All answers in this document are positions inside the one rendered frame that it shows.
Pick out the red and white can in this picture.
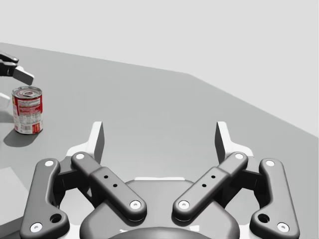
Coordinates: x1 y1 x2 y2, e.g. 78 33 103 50
11 86 44 135

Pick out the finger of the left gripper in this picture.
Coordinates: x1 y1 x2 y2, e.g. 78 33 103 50
0 93 11 110
0 51 35 86

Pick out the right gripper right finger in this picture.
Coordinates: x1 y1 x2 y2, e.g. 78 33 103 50
171 121 301 239

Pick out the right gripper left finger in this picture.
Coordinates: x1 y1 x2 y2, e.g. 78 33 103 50
19 121 148 239

